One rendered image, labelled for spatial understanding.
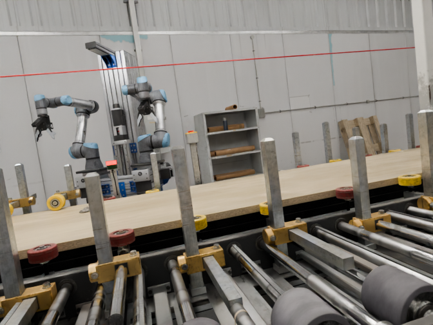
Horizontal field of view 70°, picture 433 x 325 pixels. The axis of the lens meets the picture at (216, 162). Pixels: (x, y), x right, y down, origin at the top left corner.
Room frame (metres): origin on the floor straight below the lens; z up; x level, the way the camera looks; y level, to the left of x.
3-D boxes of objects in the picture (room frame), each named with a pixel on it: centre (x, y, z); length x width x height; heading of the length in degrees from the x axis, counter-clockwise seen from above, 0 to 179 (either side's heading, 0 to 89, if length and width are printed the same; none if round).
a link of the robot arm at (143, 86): (2.28, 0.46, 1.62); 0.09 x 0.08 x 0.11; 178
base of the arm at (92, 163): (2.69, 1.06, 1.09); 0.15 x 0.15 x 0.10
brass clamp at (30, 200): (1.75, 1.14, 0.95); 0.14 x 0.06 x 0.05; 104
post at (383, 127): (2.37, -1.31, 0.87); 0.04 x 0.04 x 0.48; 14
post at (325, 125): (2.25, -0.82, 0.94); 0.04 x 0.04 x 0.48; 14
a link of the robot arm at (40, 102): (2.42, 1.28, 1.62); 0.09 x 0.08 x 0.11; 163
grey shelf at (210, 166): (4.81, -0.24, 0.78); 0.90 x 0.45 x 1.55; 110
